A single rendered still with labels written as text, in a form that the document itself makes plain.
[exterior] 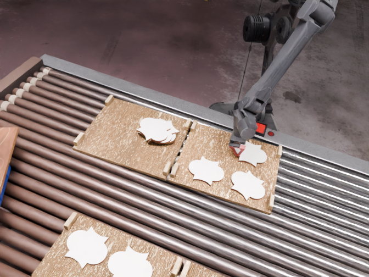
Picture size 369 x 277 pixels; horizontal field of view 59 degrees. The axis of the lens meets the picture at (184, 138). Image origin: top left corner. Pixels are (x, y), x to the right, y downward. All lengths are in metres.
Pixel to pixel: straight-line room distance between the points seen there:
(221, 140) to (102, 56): 2.34
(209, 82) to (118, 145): 2.03
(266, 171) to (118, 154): 0.62
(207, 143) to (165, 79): 1.90
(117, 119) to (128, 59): 2.06
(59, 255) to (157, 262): 0.31
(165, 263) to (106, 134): 0.61
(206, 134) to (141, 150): 0.30
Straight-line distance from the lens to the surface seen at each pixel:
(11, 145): 1.34
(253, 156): 1.41
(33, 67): 1.85
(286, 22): 1.88
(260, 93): 1.23
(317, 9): 1.20
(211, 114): 1.59
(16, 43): 3.92
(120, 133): 1.44
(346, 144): 3.17
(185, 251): 1.17
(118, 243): 1.16
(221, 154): 1.40
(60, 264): 1.16
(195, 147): 1.40
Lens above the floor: 1.99
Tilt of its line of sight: 47 degrees down
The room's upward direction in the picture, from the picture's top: 8 degrees clockwise
